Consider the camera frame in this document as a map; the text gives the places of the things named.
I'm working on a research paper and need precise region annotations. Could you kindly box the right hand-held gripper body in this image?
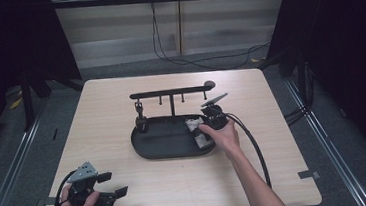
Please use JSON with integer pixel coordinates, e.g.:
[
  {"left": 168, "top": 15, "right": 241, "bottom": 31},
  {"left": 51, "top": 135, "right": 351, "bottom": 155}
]
[{"left": 198, "top": 91, "right": 233, "bottom": 133}]

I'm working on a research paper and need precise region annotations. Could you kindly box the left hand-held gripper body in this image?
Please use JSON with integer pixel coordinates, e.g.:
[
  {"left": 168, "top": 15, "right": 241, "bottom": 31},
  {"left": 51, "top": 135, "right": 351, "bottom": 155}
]
[{"left": 63, "top": 160, "right": 103, "bottom": 206}]

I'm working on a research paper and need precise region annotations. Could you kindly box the grey key pouch with ring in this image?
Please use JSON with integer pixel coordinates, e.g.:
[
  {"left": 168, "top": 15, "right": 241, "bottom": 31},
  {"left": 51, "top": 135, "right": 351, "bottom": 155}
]
[{"left": 184, "top": 114, "right": 217, "bottom": 151}]

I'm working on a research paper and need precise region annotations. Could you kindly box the black key stand with tray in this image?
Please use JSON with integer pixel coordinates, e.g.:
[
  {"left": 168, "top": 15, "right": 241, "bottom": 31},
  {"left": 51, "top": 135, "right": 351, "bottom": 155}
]
[{"left": 125, "top": 79, "right": 224, "bottom": 164}]

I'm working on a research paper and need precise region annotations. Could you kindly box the black car key with carabiner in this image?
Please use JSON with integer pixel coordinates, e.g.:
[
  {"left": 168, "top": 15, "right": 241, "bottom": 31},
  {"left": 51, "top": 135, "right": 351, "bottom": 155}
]
[{"left": 133, "top": 99, "right": 150, "bottom": 135}]

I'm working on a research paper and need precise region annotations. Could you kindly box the person's right hand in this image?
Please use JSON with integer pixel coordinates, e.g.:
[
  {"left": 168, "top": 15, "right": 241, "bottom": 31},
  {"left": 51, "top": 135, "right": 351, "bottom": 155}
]
[{"left": 197, "top": 117, "right": 243, "bottom": 164}]

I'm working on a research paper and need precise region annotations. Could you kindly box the grey tape piece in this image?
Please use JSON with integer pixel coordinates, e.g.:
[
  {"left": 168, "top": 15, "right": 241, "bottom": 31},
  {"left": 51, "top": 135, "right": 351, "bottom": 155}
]
[
  {"left": 296, "top": 168, "right": 321, "bottom": 181},
  {"left": 34, "top": 195, "right": 58, "bottom": 206}
]

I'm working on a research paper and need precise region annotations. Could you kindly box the black stand leg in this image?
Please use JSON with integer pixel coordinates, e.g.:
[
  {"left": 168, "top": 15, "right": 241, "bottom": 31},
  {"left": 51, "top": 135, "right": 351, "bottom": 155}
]
[{"left": 18, "top": 71, "right": 38, "bottom": 132}]

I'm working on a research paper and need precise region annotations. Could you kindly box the yellow floor scrap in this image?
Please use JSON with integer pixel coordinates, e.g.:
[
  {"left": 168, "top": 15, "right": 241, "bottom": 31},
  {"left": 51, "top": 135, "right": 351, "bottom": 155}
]
[{"left": 7, "top": 96, "right": 25, "bottom": 111}]

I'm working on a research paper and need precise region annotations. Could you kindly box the dark curtain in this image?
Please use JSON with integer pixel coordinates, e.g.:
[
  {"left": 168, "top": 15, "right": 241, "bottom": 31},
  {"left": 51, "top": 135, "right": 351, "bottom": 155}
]
[
  {"left": 0, "top": 0, "right": 89, "bottom": 167},
  {"left": 260, "top": 0, "right": 366, "bottom": 184}
]

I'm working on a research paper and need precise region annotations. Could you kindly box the left hand-held gripper cable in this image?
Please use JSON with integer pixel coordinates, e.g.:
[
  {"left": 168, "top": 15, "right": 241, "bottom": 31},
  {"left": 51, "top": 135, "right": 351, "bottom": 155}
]
[{"left": 48, "top": 170, "right": 78, "bottom": 206}]

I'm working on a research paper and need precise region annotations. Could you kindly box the hand-held gripper cable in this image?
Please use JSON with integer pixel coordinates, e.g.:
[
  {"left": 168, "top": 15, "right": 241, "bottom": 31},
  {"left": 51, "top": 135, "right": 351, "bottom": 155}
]
[
  {"left": 224, "top": 109, "right": 274, "bottom": 193},
  {"left": 48, "top": 170, "right": 78, "bottom": 206}
]

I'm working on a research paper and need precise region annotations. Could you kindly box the right hand-held gripper cable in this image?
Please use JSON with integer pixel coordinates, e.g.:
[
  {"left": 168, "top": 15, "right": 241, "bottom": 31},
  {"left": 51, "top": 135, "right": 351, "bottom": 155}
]
[{"left": 224, "top": 109, "right": 274, "bottom": 193}]

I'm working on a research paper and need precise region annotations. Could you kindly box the metal floor rail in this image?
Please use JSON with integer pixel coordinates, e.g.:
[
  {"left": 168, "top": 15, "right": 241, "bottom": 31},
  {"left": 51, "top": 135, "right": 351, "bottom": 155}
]
[
  {"left": 0, "top": 98, "right": 59, "bottom": 206},
  {"left": 283, "top": 71, "right": 366, "bottom": 206}
]

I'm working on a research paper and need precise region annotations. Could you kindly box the bundle of black floor cables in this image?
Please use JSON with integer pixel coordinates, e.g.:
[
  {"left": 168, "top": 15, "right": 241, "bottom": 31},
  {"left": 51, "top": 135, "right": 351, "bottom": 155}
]
[{"left": 278, "top": 62, "right": 321, "bottom": 127}]

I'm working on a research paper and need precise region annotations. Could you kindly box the long black wall cable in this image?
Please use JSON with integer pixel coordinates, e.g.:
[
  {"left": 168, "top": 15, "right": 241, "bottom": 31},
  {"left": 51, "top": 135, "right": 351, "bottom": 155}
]
[{"left": 148, "top": 0, "right": 273, "bottom": 77}]

